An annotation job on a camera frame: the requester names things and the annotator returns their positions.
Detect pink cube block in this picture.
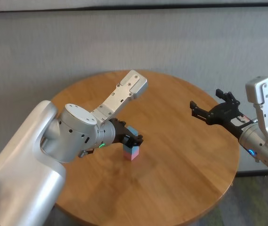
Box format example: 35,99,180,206
123,148,140,161

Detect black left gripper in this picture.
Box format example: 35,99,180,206
110,118,144,149

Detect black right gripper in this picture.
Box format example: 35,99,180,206
189,89,255,140

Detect blue cube block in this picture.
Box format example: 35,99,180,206
126,126,139,137
123,144,140,153

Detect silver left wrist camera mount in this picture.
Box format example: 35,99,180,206
91,69,148,125

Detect black baseboard strip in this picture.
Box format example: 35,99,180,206
0,3,268,15

